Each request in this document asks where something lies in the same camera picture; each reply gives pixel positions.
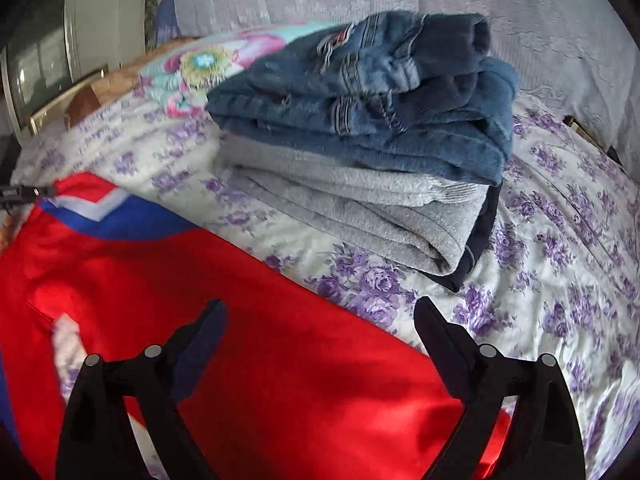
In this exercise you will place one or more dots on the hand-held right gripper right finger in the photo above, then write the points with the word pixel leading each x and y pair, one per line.
pixel 440 340

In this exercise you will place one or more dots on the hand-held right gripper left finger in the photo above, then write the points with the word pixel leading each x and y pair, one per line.
pixel 200 355

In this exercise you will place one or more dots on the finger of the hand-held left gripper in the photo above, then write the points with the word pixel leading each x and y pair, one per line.
pixel 20 191

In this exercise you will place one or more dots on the red pants with blue stripe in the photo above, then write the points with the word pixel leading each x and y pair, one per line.
pixel 250 335

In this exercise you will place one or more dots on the blue denim jeans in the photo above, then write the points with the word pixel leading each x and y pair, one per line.
pixel 360 95

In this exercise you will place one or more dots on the dark navy folded pants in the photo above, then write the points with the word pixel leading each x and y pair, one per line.
pixel 475 250

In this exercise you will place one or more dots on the gold-trimmed wooden headboard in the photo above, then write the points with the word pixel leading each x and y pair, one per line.
pixel 50 102

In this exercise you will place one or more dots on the white framed window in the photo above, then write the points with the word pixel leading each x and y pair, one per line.
pixel 40 60

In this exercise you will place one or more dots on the purple floral bedsheet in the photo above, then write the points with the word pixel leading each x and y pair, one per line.
pixel 550 260

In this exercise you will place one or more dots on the orange-brown cloth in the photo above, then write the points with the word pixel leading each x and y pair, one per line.
pixel 125 75

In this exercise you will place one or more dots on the folded grey sweater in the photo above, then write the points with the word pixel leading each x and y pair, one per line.
pixel 350 200

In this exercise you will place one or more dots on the pink and teal floral blanket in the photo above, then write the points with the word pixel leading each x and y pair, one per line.
pixel 200 70

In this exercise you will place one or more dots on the blue patterned cloth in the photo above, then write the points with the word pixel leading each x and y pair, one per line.
pixel 164 15

